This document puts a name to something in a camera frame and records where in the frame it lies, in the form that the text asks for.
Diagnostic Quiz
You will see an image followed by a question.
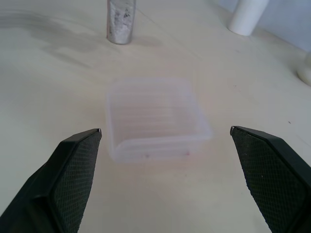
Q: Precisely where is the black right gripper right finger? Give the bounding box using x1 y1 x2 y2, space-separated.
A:
230 125 311 233

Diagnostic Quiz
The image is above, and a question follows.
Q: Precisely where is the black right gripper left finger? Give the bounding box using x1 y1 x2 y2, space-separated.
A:
0 128 103 233

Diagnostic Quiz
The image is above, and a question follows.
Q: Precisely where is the clear plastic square container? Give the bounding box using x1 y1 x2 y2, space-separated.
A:
106 77 214 164

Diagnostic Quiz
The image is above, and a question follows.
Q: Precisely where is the white ribbed plant pot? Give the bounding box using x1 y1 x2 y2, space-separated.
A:
296 50 311 87

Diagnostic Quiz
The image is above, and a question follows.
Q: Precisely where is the white ceramic vase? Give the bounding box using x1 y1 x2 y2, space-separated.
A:
227 0 265 36

